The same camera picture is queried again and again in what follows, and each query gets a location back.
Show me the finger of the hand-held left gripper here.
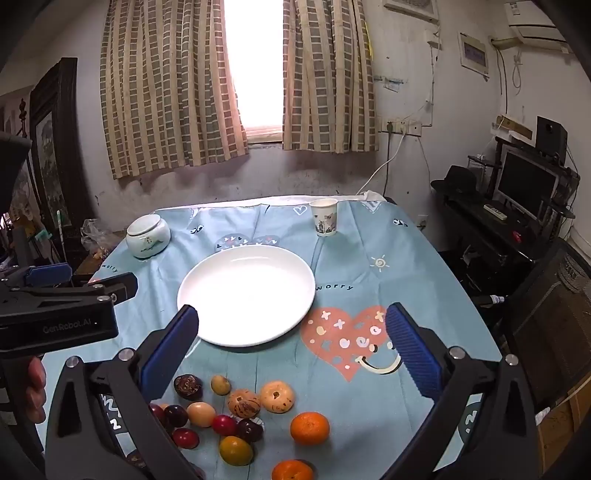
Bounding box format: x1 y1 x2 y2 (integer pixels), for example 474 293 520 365
34 272 139 305
9 263 72 288

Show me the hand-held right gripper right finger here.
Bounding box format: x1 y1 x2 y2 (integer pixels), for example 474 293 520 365
385 302 541 480

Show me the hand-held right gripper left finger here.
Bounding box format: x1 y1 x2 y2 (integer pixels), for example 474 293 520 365
44 304 200 480

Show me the dark purple plum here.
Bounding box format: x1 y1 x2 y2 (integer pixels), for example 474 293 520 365
164 404 189 428
236 418 265 443

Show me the white round plate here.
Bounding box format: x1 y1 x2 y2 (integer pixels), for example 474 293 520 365
177 244 317 348

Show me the tan striped pear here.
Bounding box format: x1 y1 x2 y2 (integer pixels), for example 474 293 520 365
228 389 262 420

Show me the tan round pear with hole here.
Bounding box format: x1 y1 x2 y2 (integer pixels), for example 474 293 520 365
259 381 295 414

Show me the orange tangerine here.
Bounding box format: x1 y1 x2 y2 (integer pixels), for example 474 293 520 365
271 459 315 480
290 412 331 446

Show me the yellow orange tomato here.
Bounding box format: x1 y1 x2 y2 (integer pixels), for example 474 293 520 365
219 435 254 466

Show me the person's left hand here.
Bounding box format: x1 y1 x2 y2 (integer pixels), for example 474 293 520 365
25 357 48 423

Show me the small wooden side table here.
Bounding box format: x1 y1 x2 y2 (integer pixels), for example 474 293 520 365
74 249 121 280

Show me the clear plastic bag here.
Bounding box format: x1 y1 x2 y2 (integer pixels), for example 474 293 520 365
81 218 123 259

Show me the white lidded ceramic jar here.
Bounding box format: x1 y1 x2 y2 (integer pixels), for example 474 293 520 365
126 213 171 259

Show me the dark framed picture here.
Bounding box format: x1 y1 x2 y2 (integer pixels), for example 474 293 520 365
30 58 90 232

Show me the black computer desk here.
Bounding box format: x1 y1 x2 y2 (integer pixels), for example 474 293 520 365
436 185 580 278

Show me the black mesh chair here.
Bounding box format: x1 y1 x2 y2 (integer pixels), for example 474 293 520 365
501 237 591 411

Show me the printed white paper cup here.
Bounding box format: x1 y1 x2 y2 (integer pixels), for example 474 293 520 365
309 198 339 238

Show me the brown cardboard box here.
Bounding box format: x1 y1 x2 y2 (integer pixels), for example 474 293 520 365
536 383 591 457

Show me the black hat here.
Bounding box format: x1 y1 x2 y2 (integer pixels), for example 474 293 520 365
431 165 483 197

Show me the checked beige curtain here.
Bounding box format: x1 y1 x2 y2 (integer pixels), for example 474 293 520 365
100 0 250 181
281 0 380 154

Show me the grey computer monitor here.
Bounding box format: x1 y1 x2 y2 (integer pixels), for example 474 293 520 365
496 145 561 220

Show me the long cardboard box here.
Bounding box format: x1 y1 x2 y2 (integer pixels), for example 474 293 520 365
496 115 532 139

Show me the black speaker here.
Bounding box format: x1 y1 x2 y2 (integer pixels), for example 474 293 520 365
536 116 568 164

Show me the bright window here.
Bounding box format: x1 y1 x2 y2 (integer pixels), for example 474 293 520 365
224 0 284 144

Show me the white air conditioner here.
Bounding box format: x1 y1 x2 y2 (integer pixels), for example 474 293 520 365
503 0 573 47

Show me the white power cable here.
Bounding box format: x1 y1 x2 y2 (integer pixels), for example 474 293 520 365
355 129 407 197

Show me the white wall power strip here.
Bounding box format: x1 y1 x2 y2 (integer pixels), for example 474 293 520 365
379 117 423 137

